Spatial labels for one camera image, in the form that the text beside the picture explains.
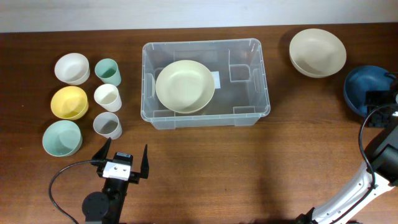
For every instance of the white small bowl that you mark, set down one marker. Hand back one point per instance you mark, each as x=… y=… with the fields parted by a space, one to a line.
x=72 y=69

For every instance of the cream bowl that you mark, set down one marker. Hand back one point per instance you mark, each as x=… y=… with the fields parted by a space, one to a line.
x=185 y=86

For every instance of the grey cup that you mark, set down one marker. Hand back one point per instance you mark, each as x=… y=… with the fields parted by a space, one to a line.
x=107 y=124

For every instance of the clear plastic storage container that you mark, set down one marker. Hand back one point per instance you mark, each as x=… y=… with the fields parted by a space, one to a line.
x=242 y=99

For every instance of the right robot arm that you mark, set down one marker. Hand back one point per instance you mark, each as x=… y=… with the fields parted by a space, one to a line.
x=377 y=175

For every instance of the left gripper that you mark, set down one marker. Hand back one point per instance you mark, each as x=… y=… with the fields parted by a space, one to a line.
x=134 y=177

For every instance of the cream white cup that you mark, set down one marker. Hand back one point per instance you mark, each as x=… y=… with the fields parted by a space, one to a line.
x=107 y=96

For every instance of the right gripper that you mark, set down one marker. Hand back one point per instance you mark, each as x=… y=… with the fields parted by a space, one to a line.
x=375 y=120

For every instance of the mint green small bowl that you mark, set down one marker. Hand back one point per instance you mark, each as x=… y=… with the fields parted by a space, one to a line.
x=62 y=138

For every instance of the yellow small bowl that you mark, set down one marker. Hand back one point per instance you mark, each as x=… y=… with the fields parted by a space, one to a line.
x=70 y=102

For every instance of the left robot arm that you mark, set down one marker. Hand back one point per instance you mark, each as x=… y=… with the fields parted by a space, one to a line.
x=106 y=206

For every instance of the beige bowl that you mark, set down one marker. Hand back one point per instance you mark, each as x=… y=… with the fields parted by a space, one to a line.
x=317 y=53

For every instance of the dark blue bowl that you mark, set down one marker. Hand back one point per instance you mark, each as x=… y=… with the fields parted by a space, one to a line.
x=362 y=79

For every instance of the mint green cup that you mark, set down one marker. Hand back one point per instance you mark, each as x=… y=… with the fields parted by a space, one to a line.
x=107 y=70

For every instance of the white label in container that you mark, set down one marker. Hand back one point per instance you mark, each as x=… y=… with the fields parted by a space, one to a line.
x=216 y=77

